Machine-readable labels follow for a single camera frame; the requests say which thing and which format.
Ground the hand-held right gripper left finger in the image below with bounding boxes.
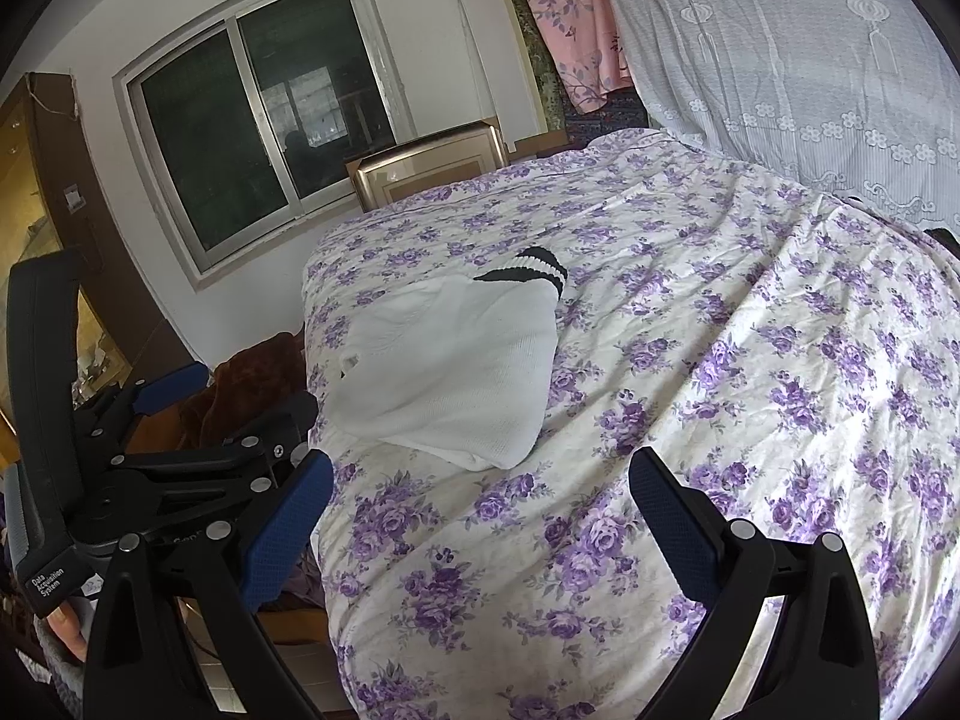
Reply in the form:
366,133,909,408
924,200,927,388
82,448,335,720

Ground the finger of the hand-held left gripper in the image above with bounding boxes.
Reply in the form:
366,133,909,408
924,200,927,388
112,392,321,500
90,361,212,440

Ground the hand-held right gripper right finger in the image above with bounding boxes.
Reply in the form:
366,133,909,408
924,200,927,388
628,447,878,720

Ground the white sweater with black trim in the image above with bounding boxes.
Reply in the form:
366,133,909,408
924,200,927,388
315,246,569,473

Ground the person's left hand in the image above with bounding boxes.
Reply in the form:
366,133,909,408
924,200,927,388
45,596,95,665

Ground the brown blanket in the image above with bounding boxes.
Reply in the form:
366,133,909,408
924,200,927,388
127,330,320,466

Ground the wooden cabinet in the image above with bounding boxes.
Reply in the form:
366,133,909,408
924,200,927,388
0,71,188,466

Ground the purple floral bedsheet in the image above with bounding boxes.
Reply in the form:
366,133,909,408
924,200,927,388
300,127,960,720

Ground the sliding glass window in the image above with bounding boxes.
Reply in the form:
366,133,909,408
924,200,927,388
112,0,417,290

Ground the cardboard piece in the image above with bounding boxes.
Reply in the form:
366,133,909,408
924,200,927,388
506,129,571,158

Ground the white board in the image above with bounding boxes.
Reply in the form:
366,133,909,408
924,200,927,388
454,0,552,155

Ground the dark green patterned panel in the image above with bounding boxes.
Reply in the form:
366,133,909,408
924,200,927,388
502,0,571,136

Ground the white lace cover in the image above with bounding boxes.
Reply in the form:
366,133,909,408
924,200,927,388
589,0,960,230

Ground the pink floral cloth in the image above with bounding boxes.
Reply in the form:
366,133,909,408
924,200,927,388
508,0,635,113

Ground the wooden bed frame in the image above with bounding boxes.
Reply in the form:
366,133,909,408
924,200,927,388
255,600,335,650

